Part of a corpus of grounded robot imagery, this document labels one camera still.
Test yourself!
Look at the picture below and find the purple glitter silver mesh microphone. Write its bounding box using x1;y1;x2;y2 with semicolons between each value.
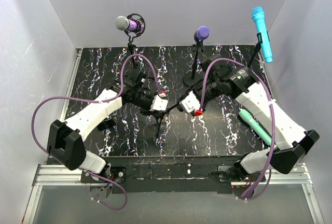
115;16;141;32

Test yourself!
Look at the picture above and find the purple foam head microphone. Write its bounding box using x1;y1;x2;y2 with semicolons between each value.
193;26;210;41

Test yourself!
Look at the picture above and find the black right round base stand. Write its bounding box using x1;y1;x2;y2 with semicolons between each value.
247;32;262;68

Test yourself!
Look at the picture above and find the bright blue microphone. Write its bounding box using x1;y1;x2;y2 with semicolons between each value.
252;7;273;63

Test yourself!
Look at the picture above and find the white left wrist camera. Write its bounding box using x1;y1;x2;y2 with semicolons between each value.
150;95;169;111

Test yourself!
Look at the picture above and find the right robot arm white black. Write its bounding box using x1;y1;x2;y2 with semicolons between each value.
178;54;320;181

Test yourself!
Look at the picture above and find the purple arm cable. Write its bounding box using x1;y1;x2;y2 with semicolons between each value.
31;54;167;211
198;58;277;201

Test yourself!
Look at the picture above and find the aluminium frame rail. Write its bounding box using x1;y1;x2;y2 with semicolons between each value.
22;49;109;224

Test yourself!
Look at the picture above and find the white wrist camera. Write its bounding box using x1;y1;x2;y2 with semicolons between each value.
150;95;169;111
179;91;203;116

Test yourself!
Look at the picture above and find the mint green microphone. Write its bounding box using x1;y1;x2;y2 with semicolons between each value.
239;109;272;146

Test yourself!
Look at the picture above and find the black round base stand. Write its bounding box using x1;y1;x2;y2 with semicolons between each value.
247;32;262;68
183;40;204;87

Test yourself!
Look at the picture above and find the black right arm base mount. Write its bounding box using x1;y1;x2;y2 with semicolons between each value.
217;165;257;182

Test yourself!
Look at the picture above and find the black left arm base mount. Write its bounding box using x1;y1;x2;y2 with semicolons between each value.
80;166;127;183

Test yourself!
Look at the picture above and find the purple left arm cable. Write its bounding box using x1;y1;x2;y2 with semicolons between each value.
31;54;167;211

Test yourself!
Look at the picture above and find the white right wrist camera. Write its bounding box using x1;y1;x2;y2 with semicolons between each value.
179;91;203;116

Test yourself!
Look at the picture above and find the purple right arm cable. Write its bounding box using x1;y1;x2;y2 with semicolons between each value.
198;58;277;201

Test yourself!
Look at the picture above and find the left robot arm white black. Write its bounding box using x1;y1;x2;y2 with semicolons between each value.
47;72;168;183

